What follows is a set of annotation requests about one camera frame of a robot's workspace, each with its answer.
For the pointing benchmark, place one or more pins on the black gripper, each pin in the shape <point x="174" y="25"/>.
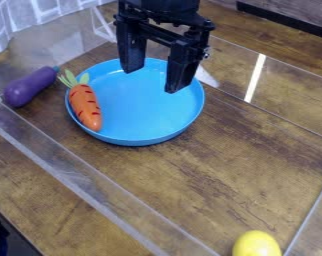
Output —
<point x="172" y="23"/>

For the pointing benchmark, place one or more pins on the orange toy carrot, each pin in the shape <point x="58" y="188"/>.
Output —
<point x="83" y="100"/>

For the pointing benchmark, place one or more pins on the blue round plate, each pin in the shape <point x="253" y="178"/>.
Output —
<point x="142" y="115"/>

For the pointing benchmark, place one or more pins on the black bar at back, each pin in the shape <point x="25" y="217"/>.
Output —
<point x="279" y="18"/>

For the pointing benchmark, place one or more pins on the purple toy eggplant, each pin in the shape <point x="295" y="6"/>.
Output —
<point x="23" y="89"/>

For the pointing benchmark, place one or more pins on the white grid curtain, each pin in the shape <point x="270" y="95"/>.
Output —
<point x="19" y="14"/>

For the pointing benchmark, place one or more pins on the yellow toy lemon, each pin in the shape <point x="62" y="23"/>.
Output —
<point x="257" y="243"/>

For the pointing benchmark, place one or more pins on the clear acrylic triangle bracket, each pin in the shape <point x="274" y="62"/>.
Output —
<point x="102" y="27"/>

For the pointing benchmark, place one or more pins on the clear acrylic enclosure wall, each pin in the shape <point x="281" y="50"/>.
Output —
<point x="242" y="171"/>

